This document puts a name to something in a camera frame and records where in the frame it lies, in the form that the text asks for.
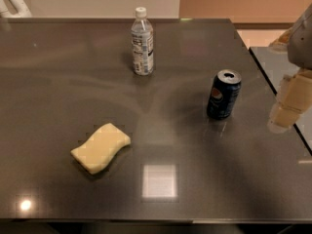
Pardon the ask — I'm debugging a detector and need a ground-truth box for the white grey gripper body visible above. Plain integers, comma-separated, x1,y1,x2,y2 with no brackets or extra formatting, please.
288,4,312,69

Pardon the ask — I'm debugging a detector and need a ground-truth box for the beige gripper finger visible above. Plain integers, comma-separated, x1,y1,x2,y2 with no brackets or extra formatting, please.
267,68,312,134

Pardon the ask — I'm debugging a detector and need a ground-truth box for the clear plastic water bottle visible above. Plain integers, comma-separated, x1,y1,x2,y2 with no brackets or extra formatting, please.
131,7,154,76

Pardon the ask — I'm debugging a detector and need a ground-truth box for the grey side table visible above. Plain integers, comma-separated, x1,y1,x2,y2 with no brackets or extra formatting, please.
249,47,312,156

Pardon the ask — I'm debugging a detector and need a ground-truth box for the dark blue Pepsi can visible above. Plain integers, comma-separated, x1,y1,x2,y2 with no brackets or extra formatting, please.
207,69,242,120

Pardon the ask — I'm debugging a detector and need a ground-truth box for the yellow sponge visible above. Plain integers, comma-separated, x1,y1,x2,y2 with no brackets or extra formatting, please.
70,123,131,175

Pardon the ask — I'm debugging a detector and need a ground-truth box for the white pipe in corner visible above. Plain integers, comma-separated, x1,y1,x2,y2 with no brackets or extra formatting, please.
0,0,32,18

